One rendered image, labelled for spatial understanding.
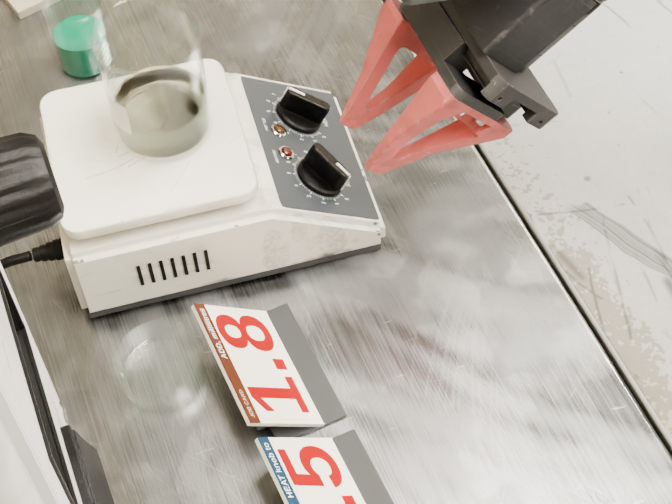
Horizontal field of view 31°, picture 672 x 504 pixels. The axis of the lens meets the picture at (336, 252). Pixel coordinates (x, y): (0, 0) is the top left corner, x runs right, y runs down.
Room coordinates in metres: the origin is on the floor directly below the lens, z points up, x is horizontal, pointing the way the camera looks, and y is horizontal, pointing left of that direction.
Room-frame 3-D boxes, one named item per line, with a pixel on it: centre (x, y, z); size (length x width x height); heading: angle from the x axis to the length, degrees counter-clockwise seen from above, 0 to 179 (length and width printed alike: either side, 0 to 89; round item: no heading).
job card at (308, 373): (0.38, 0.04, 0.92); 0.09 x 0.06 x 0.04; 23
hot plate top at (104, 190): (0.51, 0.11, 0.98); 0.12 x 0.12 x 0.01; 13
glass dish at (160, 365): (0.39, 0.11, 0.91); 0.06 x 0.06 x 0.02
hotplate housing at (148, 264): (0.51, 0.09, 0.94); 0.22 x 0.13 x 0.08; 103
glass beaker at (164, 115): (0.52, 0.10, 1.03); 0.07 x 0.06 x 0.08; 176
